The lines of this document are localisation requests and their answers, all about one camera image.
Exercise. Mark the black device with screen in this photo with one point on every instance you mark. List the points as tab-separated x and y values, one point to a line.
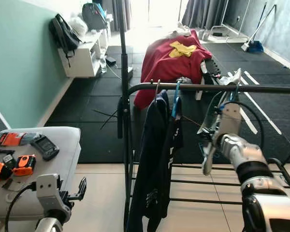
44	146

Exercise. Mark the black shirt white lettering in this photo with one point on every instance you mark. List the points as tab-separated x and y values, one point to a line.
176	140

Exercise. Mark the white hat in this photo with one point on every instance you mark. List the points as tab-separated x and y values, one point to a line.
79	26

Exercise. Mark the orange grey flat package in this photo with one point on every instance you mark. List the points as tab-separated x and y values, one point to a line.
12	139

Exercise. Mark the black metal clothes rack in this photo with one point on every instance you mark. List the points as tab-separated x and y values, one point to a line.
208	89

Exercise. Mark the black backpack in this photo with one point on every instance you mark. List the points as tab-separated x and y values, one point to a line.
63	36

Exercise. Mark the white low cabinet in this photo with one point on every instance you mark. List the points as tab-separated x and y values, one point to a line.
84	60

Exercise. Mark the mop with blue head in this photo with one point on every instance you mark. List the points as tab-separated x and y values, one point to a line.
253	46

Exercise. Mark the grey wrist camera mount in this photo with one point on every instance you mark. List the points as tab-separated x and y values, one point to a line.
48	191
232	121

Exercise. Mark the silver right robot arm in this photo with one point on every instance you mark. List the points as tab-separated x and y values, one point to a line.
246	159

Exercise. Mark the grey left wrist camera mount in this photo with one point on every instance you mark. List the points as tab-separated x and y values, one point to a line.
48	191

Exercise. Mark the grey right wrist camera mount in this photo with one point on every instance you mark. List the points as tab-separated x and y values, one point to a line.
232	121

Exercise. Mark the black rubber floor mat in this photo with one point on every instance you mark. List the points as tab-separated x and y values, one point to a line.
92	106

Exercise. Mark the small black gadget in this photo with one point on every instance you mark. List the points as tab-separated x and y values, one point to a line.
0	151

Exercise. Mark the dark backpack blue trim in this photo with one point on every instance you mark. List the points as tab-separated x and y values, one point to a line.
94	17

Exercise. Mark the navy shirt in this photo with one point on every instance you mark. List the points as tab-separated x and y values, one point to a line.
152	145

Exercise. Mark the grey curtain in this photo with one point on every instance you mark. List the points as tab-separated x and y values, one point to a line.
118	12
203	12

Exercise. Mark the clear water bottle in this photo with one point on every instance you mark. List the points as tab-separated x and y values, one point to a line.
102	63

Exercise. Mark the black power strip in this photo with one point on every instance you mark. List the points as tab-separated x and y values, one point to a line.
211	72

